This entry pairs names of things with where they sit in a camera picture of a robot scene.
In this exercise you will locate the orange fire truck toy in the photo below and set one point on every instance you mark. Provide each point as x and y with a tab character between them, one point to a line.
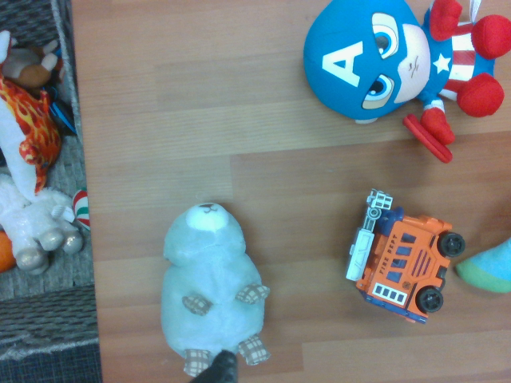
403	263

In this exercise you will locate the red green striped ball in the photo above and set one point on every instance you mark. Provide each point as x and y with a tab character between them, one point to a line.
81	207

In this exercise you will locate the blue green plush toy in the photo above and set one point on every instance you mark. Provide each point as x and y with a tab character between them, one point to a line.
489	271

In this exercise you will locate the orange ball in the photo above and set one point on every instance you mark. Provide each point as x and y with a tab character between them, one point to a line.
5	253

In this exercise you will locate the Captain America plush doll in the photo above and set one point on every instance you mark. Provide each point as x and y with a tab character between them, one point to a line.
351	60

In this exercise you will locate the grey woven basket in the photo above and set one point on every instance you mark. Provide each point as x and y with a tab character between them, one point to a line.
60	311

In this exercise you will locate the brown crochet animal toy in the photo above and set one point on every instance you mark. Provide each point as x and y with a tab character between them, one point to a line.
30	68

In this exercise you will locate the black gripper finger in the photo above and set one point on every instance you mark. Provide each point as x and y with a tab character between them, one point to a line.
223	369

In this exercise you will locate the white unicorn plush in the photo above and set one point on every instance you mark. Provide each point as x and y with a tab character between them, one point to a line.
36	219

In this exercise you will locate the light blue bear plush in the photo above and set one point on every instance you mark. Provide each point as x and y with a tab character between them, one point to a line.
211	287

